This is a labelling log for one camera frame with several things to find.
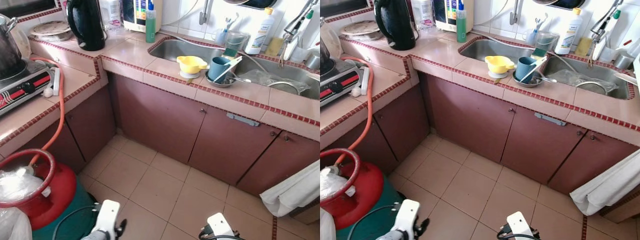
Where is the maroon cabinet door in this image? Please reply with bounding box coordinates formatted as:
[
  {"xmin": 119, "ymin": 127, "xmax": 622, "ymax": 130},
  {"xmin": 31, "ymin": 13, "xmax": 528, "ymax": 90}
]
[
  {"xmin": 372, "ymin": 87, "xmax": 426, "ymax": 163},
  {"xmin": 237, "ymin": 131, "xmax": 321, "ymax": 197},
  {"xmin": 65, "ymin": 87, "xmax": 117, "ymax": 163},
  {"xmin": 107, "ymin": 74, "xmax": 207, "ymax": 165},
  {"xmin": 419, "ymin": 74, "xmax": 516, "ymax": 163},
  {"xmin": 547, "ymin": 131, "xmax": 640, "ymax": 196},
  {"xmin": 500, "ymin": 107, "xmax": 588, "ymax": 185},
  {"xmin": 189, "ymin": 107, "xmax": 281, "ymax": 187}
]

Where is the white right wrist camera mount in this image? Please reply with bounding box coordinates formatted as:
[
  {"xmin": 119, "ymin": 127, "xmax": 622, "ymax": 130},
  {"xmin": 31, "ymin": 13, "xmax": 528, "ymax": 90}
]
[
  {"xmin": 206, "ymin": 212, "xmax": 236, "ymax": 239},
  {"xmin": 506, "ymin": 211, "xmax": 536, "ymax": 239}
]

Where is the white blue toothbrush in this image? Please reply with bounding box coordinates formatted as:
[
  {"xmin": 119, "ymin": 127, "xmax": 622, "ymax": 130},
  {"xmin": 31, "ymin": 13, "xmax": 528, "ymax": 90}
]
[
  {"xmin": 223, "ymin": 14, "xmax": 240, "ymax": 35},
  {"xmin": 534, "ymin": 14, "xmax": 550, "ymax": 35}
]

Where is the beige water ionizer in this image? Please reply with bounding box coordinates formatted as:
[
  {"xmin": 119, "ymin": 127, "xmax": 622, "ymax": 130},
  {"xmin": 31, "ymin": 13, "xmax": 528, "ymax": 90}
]
[
  {"xmin": 122, "ymin": 0, "xmax": 164, "ymax": 34},
  {"xmin": 433, "ymin": 0, "xmax": 475, "ymax": 34}
]

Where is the chrome wall tap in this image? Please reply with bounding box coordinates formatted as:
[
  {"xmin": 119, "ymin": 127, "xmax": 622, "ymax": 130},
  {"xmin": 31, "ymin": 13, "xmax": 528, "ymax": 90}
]
[
  {"xmin": 509, "ymin": 0, "xmax": 522, "ymax": 26},
  {"xmin": 199, "ymin": 0, "xmax": 212, "ymax": 26}
]

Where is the white bottle yellow cap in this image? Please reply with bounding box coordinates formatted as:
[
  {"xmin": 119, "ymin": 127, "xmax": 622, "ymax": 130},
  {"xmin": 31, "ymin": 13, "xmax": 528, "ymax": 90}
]
[
  {"xmin": 244, "ymin": 7, "xmax": 276, "ymax": 56},
  {"xmin": 554, "ymin": 7, "xmax": 586, "ymax": 56}
]

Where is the black electric kettle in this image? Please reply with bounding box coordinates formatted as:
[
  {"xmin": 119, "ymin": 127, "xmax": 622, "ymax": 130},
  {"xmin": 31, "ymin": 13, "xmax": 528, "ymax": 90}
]
[
  {"xmin": 66, "ymin": 0, "xmax": 107, "ymax": 52},
  {"xmin": 373, "ymin": 0, "xmax": 417, "ymax": 52}
]

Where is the stainless steel bowl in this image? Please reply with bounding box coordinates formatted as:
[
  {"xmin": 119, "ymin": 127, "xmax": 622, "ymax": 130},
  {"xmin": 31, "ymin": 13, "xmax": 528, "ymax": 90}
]
[
  {"xmin": 512, "ymin": 70, "xmax": 547, "ymax": 89},
  {"xmin": 205, "ymin": 70, "xmax": 239, "ymax": 89}
]

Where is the yellow sponge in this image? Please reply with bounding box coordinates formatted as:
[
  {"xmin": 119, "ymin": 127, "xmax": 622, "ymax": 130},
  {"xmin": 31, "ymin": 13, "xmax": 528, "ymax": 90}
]
[
  {"xmin": 575, "ymin": 37, "xmax": 594, "ymax": 57},
  {"xmin": 264, "ymin": 37, "xmax": 284, "ymax": 57}
]

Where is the white translucent plastic bag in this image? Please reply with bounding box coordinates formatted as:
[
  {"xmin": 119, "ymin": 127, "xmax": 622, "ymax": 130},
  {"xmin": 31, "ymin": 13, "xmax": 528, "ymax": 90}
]
[
  {"xmin": 0, "ymin": 167, "xmax": 51, "ymax": 240},
  {"xmin": 320, "ymin": 166, "xmax": 356, "ymax": 240}
]

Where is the metal cooking pot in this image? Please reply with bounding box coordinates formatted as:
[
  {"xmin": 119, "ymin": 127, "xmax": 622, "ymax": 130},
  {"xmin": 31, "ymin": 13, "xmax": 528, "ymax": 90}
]
[
  {"xmin": 0, "ymin": 14, "xmax": 27, "ymax": 81},
  {"xmin": 320, "ymin": 17, "xmax": 344, "ymax": 77}
]

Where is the red gas cylinder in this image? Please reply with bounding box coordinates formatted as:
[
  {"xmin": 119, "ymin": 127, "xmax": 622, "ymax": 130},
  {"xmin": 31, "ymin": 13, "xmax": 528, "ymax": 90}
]
[
  {"xmin": 320, "ymin": 148, "xmax": 385, "ymax": 231},
  {"xmin": 0, "ymin": 148, "xmax": 78, "ymax": 231}
]

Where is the stainless steel sink basin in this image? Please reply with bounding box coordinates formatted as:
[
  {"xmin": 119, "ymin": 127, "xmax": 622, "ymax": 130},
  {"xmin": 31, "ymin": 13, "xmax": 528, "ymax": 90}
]
[
  {"xmin": 542, "ymin": 54, "xmax": 637, "ymax": 101},
  {"xmin": 232, "ymin": 54, "xmax": 321, "ymax": 101},
  {"xmin": 458, "ymin": 38, "xmax": 536, "ymax": 65},
  {"xmin": 148, "ymin": 38, "xmax": 227, "ymax": 65}
]

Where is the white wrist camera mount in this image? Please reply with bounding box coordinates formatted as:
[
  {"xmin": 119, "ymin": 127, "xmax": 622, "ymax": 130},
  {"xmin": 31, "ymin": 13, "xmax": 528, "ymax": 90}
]
[
  {"xmin": 391, "ymin": 199, "xmax": 421, "ymax": 240},
  {"xmin": 506, "ymin": 211, "xmax": 536, "ymax": 239},
  {"xmin": 91, "ymin": 199, "xmax": 124, "ymax": 240},
  {"xmin": 206, "ymin": 212, "xmax": 236, "ymax": 239}
]

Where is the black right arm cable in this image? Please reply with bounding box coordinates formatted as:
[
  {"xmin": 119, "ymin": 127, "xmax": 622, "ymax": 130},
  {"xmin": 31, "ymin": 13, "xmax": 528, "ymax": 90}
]
[
  {"xmin": 198, "ymin": 224, "xmax": 242, "ymax": 240},
  {"xmin": 496, "ymin": 224, "xmax": 542, "ymax": 240}
]

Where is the white green handled utensil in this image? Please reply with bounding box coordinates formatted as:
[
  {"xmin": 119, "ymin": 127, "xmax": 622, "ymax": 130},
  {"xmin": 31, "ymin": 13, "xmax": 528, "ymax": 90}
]
[
  {"xmin": 522, "ymin": 56, "xmax": 548, "ymax": 83},
  {"xmin": 215, "ymin": 56, "xmax": 244, "ymax": 83}
]

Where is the orange gas hose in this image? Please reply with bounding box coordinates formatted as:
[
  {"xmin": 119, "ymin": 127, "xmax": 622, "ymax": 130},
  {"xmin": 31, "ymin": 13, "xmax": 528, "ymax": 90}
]
[
  {"xmin": 29, "ymin": 56, "xmax": 66, "ymax": 167},
  {"xmin": 334, "ymin": 56, "xmax": 376, "ymax": 167}
]

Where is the white jar green lid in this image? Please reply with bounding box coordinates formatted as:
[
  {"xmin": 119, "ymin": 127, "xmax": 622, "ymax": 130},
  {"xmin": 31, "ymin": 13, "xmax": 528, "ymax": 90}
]
[
  {"xmin": 411, "ymin": 0, "xmax": 435, "ymax": 29},
  {"xmin": 100, "ymin": 0, "xmax": 124, "ymax": 29}
]

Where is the metal mesh strainer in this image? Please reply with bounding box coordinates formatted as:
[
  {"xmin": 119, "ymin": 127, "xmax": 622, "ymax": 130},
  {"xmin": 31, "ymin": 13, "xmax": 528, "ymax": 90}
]
[
  {"xmin": 575, "ymin": 80, "xmax": 610, "ymax": 96},
  {"xmin": 266, "ymin": 80, "xmax": 302, "ymax": 96}
]

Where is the hanging metal wok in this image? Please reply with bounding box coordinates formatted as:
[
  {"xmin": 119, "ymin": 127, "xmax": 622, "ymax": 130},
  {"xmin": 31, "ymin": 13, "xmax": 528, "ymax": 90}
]
[
  {"xmin": 532, "ymin": 0, "xmax": 588, "ymax": 11},
  {"xmin": 222, "ymin": 0, "xmax": 279, "ymax": 11}
]

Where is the blue plastic cup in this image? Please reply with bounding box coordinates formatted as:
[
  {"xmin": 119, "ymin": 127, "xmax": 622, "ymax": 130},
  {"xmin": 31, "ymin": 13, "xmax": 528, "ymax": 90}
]
[
  {"xmin": 515, "ymin": 56, "xmax": 540, "ymax": 84},
  {"xmin": 207, "ymin": 56, "xmax": 232, "ymax": 84}
]

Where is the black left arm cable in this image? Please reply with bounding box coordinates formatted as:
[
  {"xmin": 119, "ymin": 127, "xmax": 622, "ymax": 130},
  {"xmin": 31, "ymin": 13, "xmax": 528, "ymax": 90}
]
[
  {"xmin": 346, "ymin": 204, "xmax": 396, "ymax": 240},
  {"xmin": 51, "ymin": 204, "xmax": 97, "ymax": 240}
]

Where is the white cloth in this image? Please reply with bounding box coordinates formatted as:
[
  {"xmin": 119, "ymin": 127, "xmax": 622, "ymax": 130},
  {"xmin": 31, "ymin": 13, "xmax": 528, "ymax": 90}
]
[
  {"xmin": 259, "ymin": 160, "xmax": 321, "ymax": 218},
  {"xmin": 570, "ymin": 147, "xmax": 640, "ymax": 217}
]

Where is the gas stove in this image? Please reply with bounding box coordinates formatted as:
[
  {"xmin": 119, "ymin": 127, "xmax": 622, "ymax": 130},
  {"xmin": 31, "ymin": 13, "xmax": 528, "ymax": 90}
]
[
  {"xmin": 320, "ymin": 59, "xmax": 364, "ymax": 108},
  {"xmin": 0, "ymin": 59, "xmax": 55, "ymax": 117}
]

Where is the grey cabinet handle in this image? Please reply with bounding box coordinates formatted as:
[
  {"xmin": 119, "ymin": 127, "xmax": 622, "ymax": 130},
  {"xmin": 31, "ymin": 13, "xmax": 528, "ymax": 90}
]
[
  {"xmin": 226, "ymin": 112, "xmax": 261, "ymax": 127},
  {"xmin": 534, "ymin": 112, "xmax": 568, "ymax": 127}
]

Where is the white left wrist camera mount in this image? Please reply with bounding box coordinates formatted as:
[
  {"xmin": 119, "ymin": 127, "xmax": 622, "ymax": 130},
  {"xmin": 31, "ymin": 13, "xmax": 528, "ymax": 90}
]
[
  {"xmin": 91, "ymin": 199, "xmax": 124, "ymax": 240},
  {"xmin": 391, "ymin": 199, "xmax": 421, "ymax": 240}
]

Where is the round plate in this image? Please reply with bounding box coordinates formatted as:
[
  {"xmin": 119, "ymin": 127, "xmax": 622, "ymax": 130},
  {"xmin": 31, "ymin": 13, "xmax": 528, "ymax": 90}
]
[
  {"xmin": 28, "ymin": 21, "xmax": 74, "ymax": 42},
  {"xmin": 340, "ymin": 21, "xmax": 382, "ymax": 42}
]

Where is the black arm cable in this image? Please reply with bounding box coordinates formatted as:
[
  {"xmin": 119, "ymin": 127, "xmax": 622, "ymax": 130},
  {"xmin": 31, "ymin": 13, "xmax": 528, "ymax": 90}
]
[
  {"xmin": 346, "ymin": 204, "xmax": 396, "ymax": 240},
  {"xmin": 51, "ymin": 204, "xmax": 97, "ymax": 240},
  {"xmin": 496, "ymin": 224, "xmax": 542, "ymax": 240},
  {"xmin": 198, "ymin": 224, "xmax": 242, "ymax": 240}
]

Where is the green dish soap bottle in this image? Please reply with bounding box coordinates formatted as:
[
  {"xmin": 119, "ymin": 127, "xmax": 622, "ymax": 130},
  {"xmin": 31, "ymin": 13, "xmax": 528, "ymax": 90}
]
[
  {"xmin": 455, "ymin": 0, "xmax": 468, "ymax": 44},
  {"xmin": 145, "ymin": 0, "xmax": 157, "ymax": 44}
]

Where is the yellow plastic cup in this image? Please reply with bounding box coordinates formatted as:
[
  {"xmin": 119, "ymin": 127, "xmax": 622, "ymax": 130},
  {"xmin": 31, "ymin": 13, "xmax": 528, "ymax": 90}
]
[
  {"xmin": 176, "ymin": 55, "xmax": 209, "ymax": 80},
  {"xmin": 484, "ymin": 55, "xmax": 517, "ymax": 80}
]

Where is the clear toothbrush cup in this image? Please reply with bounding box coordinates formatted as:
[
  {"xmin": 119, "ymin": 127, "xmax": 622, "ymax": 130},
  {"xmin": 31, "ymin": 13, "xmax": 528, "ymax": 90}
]
[
  {"xmin": 214, "ymin": 27, "xmax": 231, "ymax": 46},
  {"xmin": 524, "ymin": 27, "xmax": 542, "ymax": 46}
]

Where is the teal plastic drum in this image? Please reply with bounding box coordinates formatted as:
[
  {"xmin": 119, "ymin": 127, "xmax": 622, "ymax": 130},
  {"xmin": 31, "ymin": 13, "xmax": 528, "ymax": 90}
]
[
  {"xmin": 336, "ymin": 180, "xmax": 407, "ymax": 240},
  {"xmin": 31, "ymin": 180, "xmax": 99, "ymax": 240}
]

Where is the chrome sink faucet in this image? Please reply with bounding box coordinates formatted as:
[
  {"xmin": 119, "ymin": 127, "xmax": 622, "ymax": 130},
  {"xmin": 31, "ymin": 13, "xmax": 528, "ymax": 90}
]
[
  {"xmin": 587, "ymin": 0, "xmax": 632, "ymax": 67},
  {"xmin": 279, "ymin": 0, "xmax": 321, "ymax": 67}
]

